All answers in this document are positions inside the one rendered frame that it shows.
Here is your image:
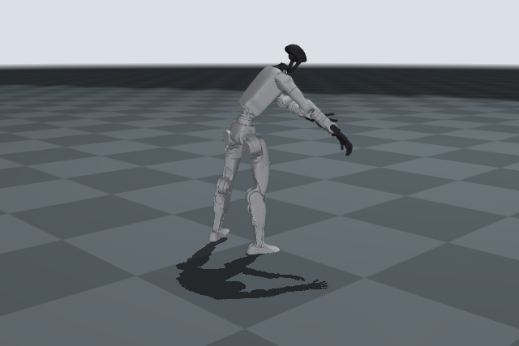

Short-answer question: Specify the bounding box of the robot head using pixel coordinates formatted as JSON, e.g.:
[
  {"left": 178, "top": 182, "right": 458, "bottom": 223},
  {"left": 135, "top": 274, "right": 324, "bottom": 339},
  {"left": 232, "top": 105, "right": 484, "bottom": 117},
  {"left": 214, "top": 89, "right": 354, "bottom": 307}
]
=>
[{"left": 273, "top": 45, "right": 307, "bottom": 73}]

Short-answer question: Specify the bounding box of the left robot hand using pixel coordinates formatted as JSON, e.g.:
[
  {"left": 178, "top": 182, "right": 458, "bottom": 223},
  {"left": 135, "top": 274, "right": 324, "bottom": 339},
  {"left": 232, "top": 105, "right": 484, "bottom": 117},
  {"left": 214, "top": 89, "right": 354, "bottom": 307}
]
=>
[{"left": 305, "top": 113, "right": 337, "bottom": 128}]

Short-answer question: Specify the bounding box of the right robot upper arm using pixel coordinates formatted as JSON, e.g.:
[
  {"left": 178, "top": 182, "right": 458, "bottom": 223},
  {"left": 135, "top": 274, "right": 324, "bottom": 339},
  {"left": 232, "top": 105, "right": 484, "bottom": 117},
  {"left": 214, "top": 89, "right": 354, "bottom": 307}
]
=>
[{"left": 274, "top": 74, "right": 313, "bottom": 114}]

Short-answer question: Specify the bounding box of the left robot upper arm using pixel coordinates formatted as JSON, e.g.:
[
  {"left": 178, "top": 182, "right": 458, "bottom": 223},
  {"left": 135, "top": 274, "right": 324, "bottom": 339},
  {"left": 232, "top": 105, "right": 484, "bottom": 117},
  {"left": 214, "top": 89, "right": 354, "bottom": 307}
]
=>
[{"left": 277, "top": 93, "right": 292, "bottom": 109}]

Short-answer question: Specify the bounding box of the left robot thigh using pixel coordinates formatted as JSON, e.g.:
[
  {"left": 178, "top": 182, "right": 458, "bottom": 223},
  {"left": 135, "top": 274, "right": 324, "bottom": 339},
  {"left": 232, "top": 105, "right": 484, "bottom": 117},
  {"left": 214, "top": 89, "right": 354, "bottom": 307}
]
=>
[{"left": 218, "top": 129, "right": 244, "bottom": 194}]

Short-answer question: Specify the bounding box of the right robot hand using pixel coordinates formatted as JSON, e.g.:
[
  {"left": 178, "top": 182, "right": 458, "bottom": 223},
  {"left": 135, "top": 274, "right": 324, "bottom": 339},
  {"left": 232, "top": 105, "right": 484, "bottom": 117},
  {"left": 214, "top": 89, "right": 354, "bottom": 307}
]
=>
[{"left": 330, "top": 124, "right": 353, "bottom": 156}]

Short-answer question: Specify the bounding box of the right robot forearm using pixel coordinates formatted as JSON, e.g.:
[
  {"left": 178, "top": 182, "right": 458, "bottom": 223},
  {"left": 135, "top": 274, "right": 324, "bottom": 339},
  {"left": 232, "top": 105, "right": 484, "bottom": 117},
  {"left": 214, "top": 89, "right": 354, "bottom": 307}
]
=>
[{"left": 307, "top": 99, "right": 338, "bottom": 134}]

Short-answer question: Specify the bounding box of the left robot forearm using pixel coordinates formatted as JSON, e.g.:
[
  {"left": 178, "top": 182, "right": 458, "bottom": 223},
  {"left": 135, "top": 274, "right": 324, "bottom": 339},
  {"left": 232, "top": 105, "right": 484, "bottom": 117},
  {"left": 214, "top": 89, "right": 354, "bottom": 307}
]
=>
[{"left": 288, "top": 99, "right": 312, "bottom": 119}]

